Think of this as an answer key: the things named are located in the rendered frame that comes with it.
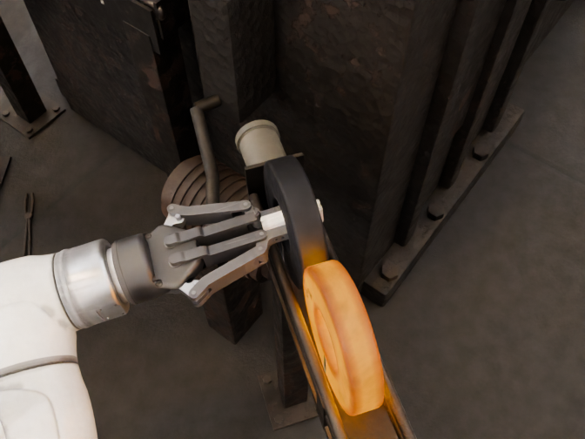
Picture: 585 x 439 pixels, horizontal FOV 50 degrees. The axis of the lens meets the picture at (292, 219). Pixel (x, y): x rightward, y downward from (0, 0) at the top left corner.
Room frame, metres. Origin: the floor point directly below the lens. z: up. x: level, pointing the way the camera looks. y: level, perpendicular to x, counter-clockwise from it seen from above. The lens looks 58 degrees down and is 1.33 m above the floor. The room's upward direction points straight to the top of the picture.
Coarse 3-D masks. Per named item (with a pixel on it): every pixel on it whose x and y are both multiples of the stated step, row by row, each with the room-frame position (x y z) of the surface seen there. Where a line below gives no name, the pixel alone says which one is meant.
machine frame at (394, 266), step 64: (64, 0) 1.08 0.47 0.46; (320, 0) 0.69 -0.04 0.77; (384, 0) 0.63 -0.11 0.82; (448, 0) 0.69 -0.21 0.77; (512, 0) 0.86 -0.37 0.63; (64, 64) 1.14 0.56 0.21; (128, 64) 0.98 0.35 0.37; (192, 64) 0.86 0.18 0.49; (320, 64) 0.68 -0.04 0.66; (384, 64) 0.62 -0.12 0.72; (448, 64) 0.71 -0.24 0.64; (512, 64) 1.04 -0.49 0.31; (128, 128) 1.03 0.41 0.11; (320, 128) 0.68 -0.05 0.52; (384, 128) 0.61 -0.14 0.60; (448, 128) 0.80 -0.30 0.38; (512, 128) 1.07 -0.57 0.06; (320, 192) 0.68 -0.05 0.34; (384, 192) 0.63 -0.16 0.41; (448, 192) 0.86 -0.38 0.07; (384, 256) 0.69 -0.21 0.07
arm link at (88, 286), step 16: (96, 240) 0.35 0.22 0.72; (64, 256) 0.32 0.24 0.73; (80, 256) 0.32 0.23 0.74; (96, 256) 0.32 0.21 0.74; (64, 272) 0.30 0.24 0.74; (80, 272) 0.30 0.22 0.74; (96, 272) 0.30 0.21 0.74; (112, 272) 0.31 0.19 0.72; (64, 288) 0.29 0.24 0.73; (80, 288) 0.29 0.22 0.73; (96, 288) 0.29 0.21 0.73; (112, 288) 0.29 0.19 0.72; (64, 304) 0.27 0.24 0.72; (80, 304) 0.27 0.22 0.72; (96, 304) 0.28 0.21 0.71; (112, 304) 0.28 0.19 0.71; (128, 304) 0.30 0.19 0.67; (80, 320) 0.26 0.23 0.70; (96, 320) 0.27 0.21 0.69
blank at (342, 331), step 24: (336, 264) 0.29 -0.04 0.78; (312, 288) 0.28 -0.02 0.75; (336, 288) 0.26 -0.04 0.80; (312, 312) 0.27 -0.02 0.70; (336, 312) 0.23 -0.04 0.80; (360, 312) 0.23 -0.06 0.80; (336, 336) 0.21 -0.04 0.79; (360, 336) 0.21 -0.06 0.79; (336, 360) 0.21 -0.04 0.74; (360, 360) 0.19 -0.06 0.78; (336, 384) 0.20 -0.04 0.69; (360, 384) 0.18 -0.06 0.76; (360, 408) 0.16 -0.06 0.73
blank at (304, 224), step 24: (264, 168) 0.44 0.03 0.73; (288, 168) 0.41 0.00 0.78; (288, 192) 0.37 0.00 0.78; (312, 192) 0.37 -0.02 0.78; (288, 216) 0.35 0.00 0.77; (312, 216) 0.35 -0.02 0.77; (288, 240) 0.38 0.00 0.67; (312, 240) 0.33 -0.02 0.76; (288, 264) 0.35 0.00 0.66; (312, 264) 0.31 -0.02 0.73
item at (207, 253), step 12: (228, 240) 0.35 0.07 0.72; (240, 240) 0.35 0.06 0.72; (252, 240) 0.35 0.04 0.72; (180, 252) 0.34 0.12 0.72; (192, 252) 0.34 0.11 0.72; (204, 252) 0.34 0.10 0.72; (216, 252) 0.34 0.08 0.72; (228, 252) 0.34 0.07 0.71; (240, 252) 0.34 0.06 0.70; (180, 264) 0.32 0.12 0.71; (216, 264) 0.34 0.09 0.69
